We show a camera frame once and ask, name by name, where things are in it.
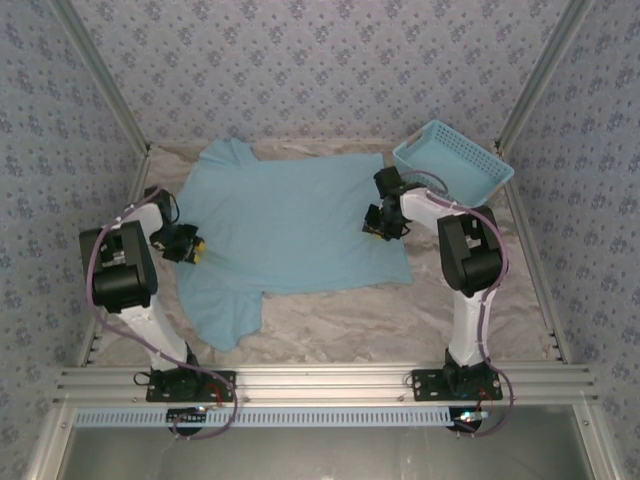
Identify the light blue printed t-shirt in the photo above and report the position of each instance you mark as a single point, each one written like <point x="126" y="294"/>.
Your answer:
<point x="290" y="215"/>

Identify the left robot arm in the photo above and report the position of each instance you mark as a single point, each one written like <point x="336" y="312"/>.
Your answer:
<point x="125" y="280"/>

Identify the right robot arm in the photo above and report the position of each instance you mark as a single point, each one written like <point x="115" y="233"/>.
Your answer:
<point x="472" y="260"/>

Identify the light blue plastic basket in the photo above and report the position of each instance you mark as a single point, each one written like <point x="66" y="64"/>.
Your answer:
<point x="465" y="160"/>

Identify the black controller board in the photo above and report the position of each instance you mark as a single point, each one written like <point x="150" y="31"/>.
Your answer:
<point x="470" y="417"/>
<point x="187" y="416"/>

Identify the grey metal panel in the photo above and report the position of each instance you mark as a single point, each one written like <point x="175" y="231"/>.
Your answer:
<point x="320" y="455"/>

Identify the aluminium side rail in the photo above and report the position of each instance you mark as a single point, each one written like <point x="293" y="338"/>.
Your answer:
<point x="526" y="225"/>
<point x="141" y="170"/>

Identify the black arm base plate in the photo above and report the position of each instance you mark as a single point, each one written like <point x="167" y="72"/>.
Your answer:
<point x="425" y="390"/>
<point x="160" y="392"/>

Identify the wide aluminium frame rail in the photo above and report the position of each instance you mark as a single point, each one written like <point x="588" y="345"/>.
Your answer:
<point x="320" y="385"/>

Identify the aluminium frame post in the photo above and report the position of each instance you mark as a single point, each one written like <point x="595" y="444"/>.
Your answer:
<point x="545" y="70"/>
<point x="100" y="70"/>

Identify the aluminium lower frame rail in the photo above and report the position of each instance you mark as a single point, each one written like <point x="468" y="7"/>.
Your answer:
<point x="47" y="445"/>
<point x="595" y="445"/>

